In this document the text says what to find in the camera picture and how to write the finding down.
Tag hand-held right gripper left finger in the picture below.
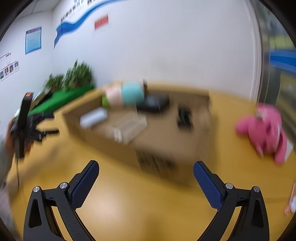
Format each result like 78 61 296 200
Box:
23 159 100 241

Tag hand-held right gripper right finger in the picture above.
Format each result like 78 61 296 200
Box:
193 161 270 241

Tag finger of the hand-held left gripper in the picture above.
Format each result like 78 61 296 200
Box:
32 128 60 142
29 112 55 121

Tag light blue case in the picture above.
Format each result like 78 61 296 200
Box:
80 108 108 129

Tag cardboard box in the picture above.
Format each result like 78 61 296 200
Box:
62 81 213 183

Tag green felt table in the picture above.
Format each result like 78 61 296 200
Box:
29 86 95 116

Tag green potted plant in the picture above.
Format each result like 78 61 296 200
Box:
44 74 64 91
63 59 94 91

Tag black sunglasses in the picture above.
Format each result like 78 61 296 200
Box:
177 107 193 128

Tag clear plastic box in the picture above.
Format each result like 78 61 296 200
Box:
111 112 148 143

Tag orange and white small object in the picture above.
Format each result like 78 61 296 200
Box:
284 183 296 216

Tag teal and pink plush toy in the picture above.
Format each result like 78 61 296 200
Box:
101 80 148 108

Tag black rectangular object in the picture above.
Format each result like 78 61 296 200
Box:
136 93 170 113

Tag glass partition with blue band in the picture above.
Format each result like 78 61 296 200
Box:
251 5 296 149

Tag wall photo board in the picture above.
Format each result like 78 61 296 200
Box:
0 53 20 82

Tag blue wall poster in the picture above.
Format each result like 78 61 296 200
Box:
25 26 42 55

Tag blue wave wall decal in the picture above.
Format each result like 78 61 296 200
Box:
54 0 121 50

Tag red wall sign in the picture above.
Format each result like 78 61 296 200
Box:
94 14 110 31

